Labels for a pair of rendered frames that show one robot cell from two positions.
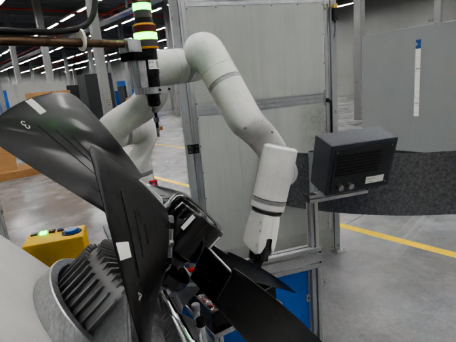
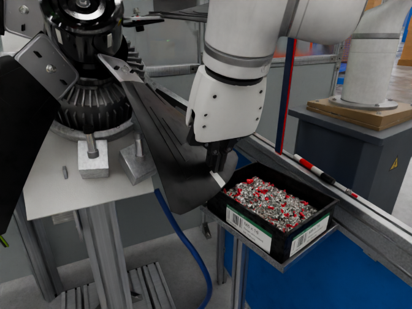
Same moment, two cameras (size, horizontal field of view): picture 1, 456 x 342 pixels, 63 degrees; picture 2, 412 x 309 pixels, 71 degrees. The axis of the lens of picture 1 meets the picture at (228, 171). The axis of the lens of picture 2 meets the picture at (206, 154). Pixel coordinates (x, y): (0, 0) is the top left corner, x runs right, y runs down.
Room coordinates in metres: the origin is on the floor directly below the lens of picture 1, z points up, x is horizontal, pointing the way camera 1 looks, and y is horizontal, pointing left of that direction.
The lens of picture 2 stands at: (0.78, -0.45, 1.20)
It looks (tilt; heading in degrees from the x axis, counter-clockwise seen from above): 26 degrees down; 82
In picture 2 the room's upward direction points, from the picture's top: straight up
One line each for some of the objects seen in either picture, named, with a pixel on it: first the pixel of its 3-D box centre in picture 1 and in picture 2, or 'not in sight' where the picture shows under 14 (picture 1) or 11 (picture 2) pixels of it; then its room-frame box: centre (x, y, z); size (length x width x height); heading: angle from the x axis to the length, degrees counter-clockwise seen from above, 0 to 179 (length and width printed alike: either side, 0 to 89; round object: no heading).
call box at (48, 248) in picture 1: (58, 251); not in sight; (1.01, 0.51, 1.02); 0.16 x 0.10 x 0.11; 106
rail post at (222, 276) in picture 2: not in sight; (223, 219); (1.00, 0.55, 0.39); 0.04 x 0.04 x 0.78; 16
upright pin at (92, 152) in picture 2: (201, 332); (91, 141); (0.63, 0.08, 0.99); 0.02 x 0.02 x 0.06
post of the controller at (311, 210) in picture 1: (312, 220); not in sight; (1.23, -0.28, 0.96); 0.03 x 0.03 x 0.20; 16
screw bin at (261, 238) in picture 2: (231, 296); (267, 204); (0.98, 0.02, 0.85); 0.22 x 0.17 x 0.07; 120
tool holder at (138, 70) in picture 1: (145, 67); not in sight; (0.74, 0.14, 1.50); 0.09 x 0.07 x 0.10; 141
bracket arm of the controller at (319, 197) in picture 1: (336, 193); not in sight; (1.26, -0.38, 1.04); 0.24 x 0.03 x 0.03; 106
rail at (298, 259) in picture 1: (197, 282); (304, 182); (1.12, 0.13, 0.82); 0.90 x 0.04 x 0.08; 106
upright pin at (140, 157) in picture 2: (197, 317); (139, 146); (0.72, 0.10, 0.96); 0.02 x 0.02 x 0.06
